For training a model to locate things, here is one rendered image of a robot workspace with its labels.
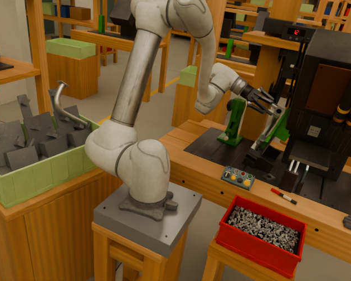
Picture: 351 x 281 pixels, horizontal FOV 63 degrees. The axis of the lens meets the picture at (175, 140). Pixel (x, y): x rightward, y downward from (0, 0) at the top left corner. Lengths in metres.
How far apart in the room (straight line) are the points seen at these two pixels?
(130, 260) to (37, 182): 0.55
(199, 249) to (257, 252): 1.14
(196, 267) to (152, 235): 1.15
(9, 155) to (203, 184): 0.96
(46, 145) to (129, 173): 0.66
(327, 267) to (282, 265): 1.40
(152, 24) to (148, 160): 0.51
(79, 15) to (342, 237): 6.44
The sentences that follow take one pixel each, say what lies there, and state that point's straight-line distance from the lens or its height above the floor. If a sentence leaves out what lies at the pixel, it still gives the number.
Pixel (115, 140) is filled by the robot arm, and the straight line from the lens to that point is 1.14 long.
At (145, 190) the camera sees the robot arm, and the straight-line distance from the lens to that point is 1.09.
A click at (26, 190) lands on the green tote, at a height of 0.84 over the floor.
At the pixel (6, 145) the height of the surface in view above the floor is 0.93.
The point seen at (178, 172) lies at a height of 0.85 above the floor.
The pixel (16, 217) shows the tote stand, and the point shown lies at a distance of 1.46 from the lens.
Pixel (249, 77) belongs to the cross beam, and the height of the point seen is 1.26.
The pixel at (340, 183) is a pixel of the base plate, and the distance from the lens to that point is 1.79.
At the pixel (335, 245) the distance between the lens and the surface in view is 1.50.
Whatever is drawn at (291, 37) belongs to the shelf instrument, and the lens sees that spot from 1.70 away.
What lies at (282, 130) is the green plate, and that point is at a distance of 1.52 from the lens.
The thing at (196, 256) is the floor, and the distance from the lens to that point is 2.27.
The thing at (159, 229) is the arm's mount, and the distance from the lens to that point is 1.11.
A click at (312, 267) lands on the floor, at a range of 2.56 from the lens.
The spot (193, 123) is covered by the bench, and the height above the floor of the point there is 0.88.
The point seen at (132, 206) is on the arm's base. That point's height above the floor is 0.94.
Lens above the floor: 1.71
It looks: 28 degrees down
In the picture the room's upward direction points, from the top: 8 degrees clockwise
